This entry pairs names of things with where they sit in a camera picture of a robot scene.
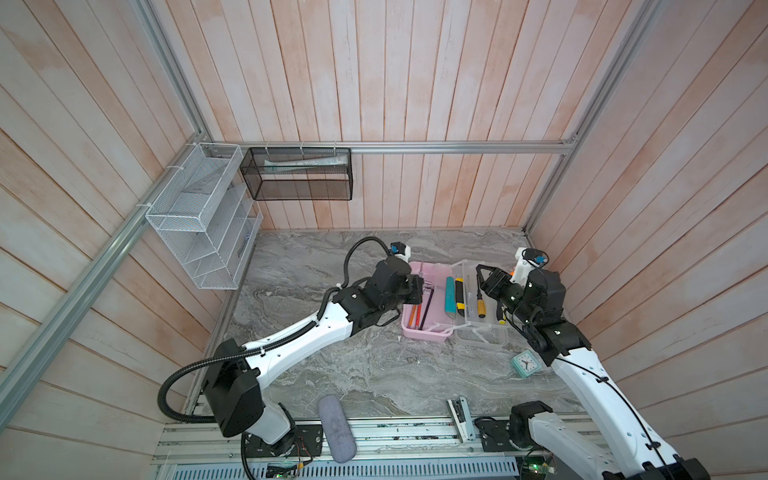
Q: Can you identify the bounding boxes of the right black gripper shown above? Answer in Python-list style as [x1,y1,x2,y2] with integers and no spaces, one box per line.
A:
[478,262,534,328]

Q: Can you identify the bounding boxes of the orange yellow handled screwdriver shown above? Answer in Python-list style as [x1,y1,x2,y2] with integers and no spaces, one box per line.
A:
[476,266,487,319]

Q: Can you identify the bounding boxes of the teal handled tool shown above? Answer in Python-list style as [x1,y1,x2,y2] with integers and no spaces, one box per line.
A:
[444,276,457,319]

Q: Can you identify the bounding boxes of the pink plastic tool box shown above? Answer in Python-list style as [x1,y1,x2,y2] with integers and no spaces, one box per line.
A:
[401,260,508,349]

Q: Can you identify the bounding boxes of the black yellow stubby screwdriver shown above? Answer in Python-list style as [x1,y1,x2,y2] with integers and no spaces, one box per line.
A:
[454,278,466,317]

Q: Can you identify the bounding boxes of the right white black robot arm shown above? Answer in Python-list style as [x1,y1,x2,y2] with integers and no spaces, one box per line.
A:
[476,253,710,479]

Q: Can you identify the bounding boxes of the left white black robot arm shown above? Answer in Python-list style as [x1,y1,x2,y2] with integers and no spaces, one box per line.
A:
[157,242,424,456]

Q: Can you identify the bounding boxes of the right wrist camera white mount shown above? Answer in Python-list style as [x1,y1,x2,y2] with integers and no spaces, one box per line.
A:
[512,247,549,286]

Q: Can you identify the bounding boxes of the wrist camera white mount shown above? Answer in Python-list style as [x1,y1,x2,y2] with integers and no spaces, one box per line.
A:
[390,242,412,263]
[512,247,549,286]

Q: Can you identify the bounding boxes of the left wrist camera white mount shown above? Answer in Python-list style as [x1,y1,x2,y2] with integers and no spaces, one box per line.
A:
[390,242,412,263]

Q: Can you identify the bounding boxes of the metal bracket on rail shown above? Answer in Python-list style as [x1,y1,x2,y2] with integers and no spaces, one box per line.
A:
[447,396,477,443]

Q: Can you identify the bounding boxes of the aluminium front rail frame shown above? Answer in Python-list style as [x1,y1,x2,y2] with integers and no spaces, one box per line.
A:
[151,416,566,479]

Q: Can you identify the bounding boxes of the black mesh wall basket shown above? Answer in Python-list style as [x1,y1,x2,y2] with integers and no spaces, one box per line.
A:
[240,146,354,202]

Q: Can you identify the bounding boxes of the white wire mesh shelf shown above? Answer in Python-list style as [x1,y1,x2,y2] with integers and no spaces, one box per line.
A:
[146,143,263,290]

